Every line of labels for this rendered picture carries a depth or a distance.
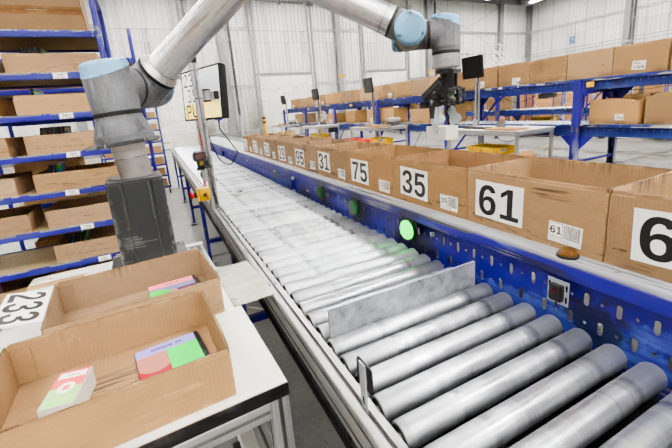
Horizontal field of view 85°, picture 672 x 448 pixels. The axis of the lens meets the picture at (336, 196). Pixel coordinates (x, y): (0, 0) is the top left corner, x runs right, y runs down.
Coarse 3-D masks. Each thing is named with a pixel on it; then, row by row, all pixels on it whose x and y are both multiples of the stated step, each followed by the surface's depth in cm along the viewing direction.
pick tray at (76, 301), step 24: (144, 264) 112; (168, 264) 116; (192, 264) 120; (72, 288) 103; (96, 288) 106; (120, 288) 110; (144, 288) 113; (192, 288) 93; (216, 288) 96; (48, 312) 87; (72, 312) 103; (96, 312) 102; (216, 312) 98
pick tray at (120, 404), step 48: (48, 336) 76; (96, 336) 81; (144, 336) 86; (0, 384) 68; (48, 384) 75; (96, 384) 73; (144, 384) 60; (192, 384) 64; (0, 432) 52; (48, 432) 55; (96, 432) 58; (144, 432) 62
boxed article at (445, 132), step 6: (438, 126) 127; (444, 126) 124; (450, 126) 124; (456, 126) 125; (432, 132) 130; (438, 132) 127; (444, 132) 124; (450, 132) 125; (456, 132) 126; (432, 138) 130; (438, 138) 127; (444, 138) 125; (450, 138) 125; (456, 138) 126
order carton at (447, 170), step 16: (400, 160) 141; (416, 160) 151; (432, 160) 154; (448, 160) 158; (464, 160) 150; (480, 160) 143; (496, 160) 136; (432, 176) 126; (448, 176) 119; (464, 176) 112; (400, 192) 145; (432, 192) 127; (448, 192) 120; (464, 192) 114; (432, 208) 129; (464, 208) 115
